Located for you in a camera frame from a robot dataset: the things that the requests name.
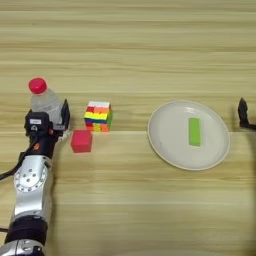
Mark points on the round white plate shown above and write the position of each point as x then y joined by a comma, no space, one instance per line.
176,146

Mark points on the multicoloured puzzle cube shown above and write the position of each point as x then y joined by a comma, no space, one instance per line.
98,116

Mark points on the clear bottle with red cap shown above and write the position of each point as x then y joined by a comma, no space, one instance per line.
46,100

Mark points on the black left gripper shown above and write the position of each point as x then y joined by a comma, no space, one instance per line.
45,143

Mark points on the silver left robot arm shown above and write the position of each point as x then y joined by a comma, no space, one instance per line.
31,200

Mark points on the red cube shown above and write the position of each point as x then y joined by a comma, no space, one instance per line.
81,141

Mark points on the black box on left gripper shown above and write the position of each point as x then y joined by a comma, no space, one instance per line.
36,122

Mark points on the green rectangular block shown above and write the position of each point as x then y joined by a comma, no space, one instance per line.
194,131

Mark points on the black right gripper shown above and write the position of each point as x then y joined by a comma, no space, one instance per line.
250,126

